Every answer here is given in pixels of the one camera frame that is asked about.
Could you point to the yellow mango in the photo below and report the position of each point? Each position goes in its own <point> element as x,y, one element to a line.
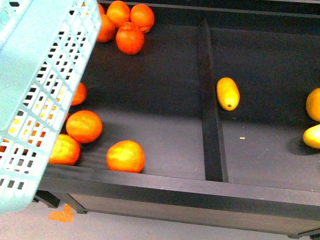
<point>228,94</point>
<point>313,105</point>
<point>311,137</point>

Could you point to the light blue plastic basket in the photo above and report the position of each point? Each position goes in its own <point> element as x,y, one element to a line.
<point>45,46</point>

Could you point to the orange behind basket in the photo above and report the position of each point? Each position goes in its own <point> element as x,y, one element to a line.
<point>80,95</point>

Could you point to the black display tray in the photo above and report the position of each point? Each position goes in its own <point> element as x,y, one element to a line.
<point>271,49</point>

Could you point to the orange front centre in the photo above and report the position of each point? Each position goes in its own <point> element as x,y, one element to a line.
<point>125,156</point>

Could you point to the black tray divider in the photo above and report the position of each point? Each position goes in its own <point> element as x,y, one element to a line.
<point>215,164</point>

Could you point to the orange middle left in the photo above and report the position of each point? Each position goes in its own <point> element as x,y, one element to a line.
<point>84,126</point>

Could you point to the orange top centre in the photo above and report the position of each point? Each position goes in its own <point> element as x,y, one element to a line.
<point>129,39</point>

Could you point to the orange front left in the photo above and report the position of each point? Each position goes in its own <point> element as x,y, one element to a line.
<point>66,151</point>

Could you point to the orange top left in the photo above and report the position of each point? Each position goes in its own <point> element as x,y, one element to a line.
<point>107,29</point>

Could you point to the orange top right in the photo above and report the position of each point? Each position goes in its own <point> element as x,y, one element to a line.
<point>142,17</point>

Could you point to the orange top middle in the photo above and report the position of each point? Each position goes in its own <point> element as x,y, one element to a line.
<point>119,13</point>

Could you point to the orange tape on floor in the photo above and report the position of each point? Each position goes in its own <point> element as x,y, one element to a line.
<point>65,215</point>

